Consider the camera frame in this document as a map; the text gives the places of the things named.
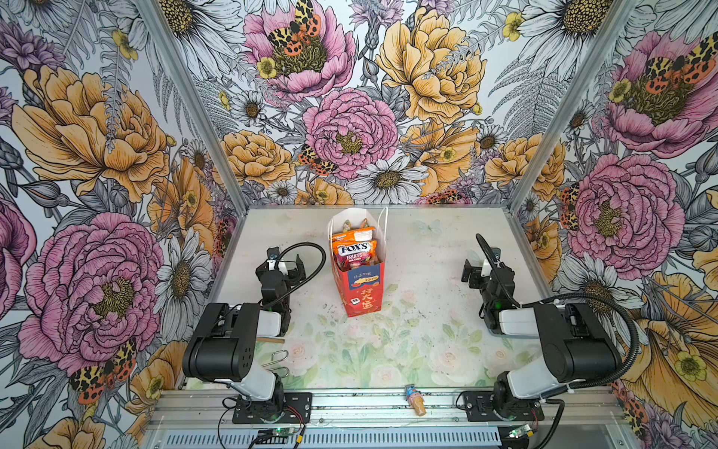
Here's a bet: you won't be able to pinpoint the orange Fox's fruits candy bag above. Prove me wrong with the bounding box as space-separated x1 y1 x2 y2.
332 239 378 271

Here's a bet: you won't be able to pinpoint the red white paper bag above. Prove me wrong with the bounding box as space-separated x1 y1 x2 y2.
326 208 388 318

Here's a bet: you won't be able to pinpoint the orange snack bag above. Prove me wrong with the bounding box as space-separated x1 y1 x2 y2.
331 226 375 243

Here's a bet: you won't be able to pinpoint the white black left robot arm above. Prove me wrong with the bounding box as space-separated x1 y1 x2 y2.
182 247 312 424

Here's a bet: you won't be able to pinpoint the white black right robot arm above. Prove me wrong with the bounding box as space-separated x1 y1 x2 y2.
456 256 623 422

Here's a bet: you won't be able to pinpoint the wooden toy mallet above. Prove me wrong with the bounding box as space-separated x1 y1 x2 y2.
256 337 285 344

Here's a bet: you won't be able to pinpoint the small ice cream toy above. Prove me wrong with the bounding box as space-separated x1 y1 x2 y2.
405 385 426 416

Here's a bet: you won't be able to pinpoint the green circuit board left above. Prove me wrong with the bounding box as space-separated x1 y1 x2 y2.
252 428 299 445

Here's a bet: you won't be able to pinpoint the green circuit board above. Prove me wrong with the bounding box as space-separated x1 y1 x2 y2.
507 425 534 439
252 428 299 445

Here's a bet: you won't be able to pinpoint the green circuit board right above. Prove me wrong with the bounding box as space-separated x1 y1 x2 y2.
507 425 534 439

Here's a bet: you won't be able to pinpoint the metal wire tongs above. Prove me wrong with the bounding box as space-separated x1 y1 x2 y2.
262 349 290 379

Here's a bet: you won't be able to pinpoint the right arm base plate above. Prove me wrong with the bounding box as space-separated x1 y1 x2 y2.
455 390 545 422

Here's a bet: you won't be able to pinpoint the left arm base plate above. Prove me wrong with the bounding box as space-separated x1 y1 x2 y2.
232 392 313 425

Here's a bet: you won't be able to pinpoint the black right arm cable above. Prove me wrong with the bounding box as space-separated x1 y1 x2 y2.
475 233 641 449

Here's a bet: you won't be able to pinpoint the aluminium rail frame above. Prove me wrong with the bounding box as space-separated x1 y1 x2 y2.
142 387 639 448

